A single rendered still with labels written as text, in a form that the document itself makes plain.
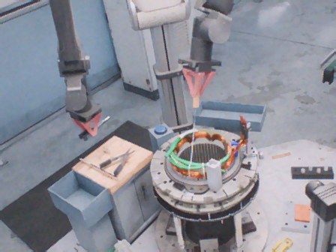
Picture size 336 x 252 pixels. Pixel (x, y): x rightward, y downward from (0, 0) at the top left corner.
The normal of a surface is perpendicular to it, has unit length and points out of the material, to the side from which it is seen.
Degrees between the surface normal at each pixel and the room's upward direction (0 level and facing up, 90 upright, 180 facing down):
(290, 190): 0
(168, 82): 90
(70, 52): 116
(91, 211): 90
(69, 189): 90
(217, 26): 77
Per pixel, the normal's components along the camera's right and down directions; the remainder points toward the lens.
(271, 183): -0.15, -0.80
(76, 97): 0.18, 0.55
